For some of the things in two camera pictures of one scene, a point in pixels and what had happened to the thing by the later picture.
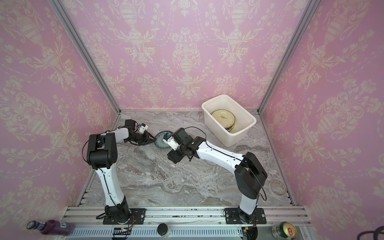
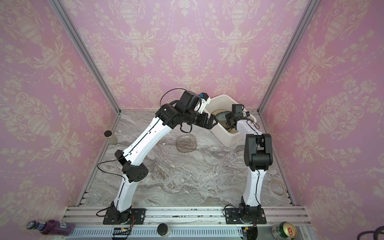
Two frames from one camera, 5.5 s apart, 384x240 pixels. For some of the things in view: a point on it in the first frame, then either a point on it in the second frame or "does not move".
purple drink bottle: [52, 227] does not move
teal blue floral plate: [159, 141] → [221, 118]
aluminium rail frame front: [183, 223] does not move
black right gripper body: [175, 153] → [231, 120]
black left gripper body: [140, 139] → [200, 119]
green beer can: [284, 230] does not move
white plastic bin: [227, 120] does not move
